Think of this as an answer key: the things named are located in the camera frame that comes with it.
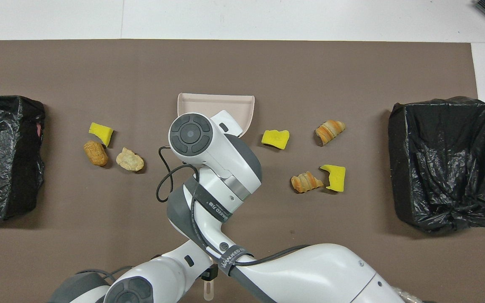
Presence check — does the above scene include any pale bread piece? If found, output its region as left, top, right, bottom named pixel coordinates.
left=115, top=147, right=145, bottom=172

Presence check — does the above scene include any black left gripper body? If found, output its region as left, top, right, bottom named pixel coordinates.
left=200, top=263, right=219, bottom=282

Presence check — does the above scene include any yellow sponge piece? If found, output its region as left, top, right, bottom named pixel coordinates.
left=88, top=122, right=114, bottom=147
left=261, top=129, right=290, bottom=150
left=319, top=165, right=346, bottom=193

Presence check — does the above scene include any brown bread roll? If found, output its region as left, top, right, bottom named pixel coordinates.
left=83, top=140, right=109, bottom=167

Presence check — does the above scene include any beige plastic dustpan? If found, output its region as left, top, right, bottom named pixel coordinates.
left=177, top=93, right=256, bottom=137

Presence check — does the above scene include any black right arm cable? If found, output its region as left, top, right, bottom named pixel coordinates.
left=156, top=145, right=310, bottom=270

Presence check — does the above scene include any black bag lined bin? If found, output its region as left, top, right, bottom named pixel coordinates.
left=388, top=96, right=485, bottom=233

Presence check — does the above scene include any striped croissant piece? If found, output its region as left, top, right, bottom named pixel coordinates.
left=314, top=120, right=346, bottom=146
left=290, top=171, right=324, bottom=194

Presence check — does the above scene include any beige hand brush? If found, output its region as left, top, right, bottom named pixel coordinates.
left=203, top=276, right=215, bottom=302

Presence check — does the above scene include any brown table mat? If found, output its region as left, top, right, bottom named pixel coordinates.
left=0, top=39, right=485, bottom=303

